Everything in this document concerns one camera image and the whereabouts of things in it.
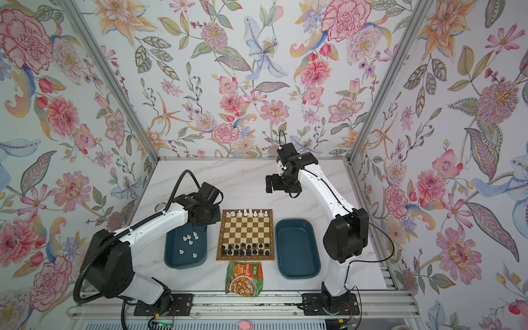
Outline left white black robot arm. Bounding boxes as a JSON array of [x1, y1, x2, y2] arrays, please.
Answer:
[[72, 170, 224, 314]]

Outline teal plastic bin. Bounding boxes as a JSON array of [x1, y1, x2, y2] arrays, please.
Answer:
[[275, 219, 321, 280], [164, 223, 208, 270]]

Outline white chess piece row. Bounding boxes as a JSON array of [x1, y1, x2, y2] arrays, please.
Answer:
[[223, 209, 272, 218]]

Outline pink round object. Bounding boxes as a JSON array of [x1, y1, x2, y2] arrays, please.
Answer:
[[238, 320, 254, 330]]

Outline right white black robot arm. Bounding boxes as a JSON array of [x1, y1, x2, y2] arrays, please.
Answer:
[[265, 143, 381, 315]]

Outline black chess piece rows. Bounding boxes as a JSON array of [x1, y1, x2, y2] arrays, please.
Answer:
[[220, 243, 272, 257]]

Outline orange soda can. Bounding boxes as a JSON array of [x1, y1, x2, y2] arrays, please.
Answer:
[[155, 202, 166, 212]]

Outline left teal plastic bin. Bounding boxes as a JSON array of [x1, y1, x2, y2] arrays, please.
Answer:
[[164, 223, 208, 270]]

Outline wooden chess board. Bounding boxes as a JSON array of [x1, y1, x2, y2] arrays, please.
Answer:
[[216, 210, 276, 261]]

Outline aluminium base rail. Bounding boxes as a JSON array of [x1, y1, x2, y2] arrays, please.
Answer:
[[65, 290, 422, 320]]

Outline white pawns in bin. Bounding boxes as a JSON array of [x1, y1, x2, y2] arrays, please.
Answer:
[[175, 231, 200, 259]]

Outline right teal plastic bin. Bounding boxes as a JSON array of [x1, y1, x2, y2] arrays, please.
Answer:
[[275, 219, 321, 280]]

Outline instant noodle snack packet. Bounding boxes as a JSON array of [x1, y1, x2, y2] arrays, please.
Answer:
[[225, 261, 263, 297]]

